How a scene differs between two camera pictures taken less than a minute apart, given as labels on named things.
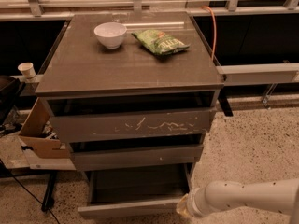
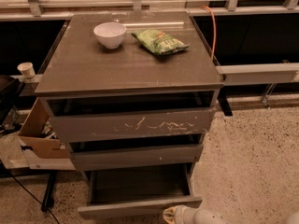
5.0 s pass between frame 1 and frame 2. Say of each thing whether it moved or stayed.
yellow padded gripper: moved
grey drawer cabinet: stayed
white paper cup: stayed
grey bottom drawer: stayed
